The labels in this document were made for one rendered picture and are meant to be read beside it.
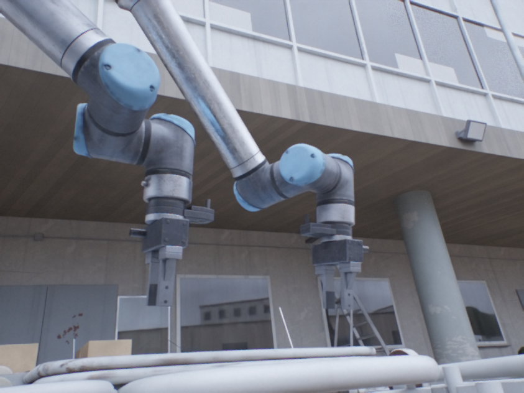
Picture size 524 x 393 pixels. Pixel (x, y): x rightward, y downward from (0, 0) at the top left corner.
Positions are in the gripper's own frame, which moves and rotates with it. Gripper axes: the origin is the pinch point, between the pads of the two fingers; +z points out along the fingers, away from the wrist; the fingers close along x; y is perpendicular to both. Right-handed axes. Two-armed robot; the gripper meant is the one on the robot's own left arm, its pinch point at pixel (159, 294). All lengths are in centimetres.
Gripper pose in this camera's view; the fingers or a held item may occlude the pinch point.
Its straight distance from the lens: 81.2
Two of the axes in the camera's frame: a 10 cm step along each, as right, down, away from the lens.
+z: -0.2, 9.7, -2.4
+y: -8.7, -1.3, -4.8
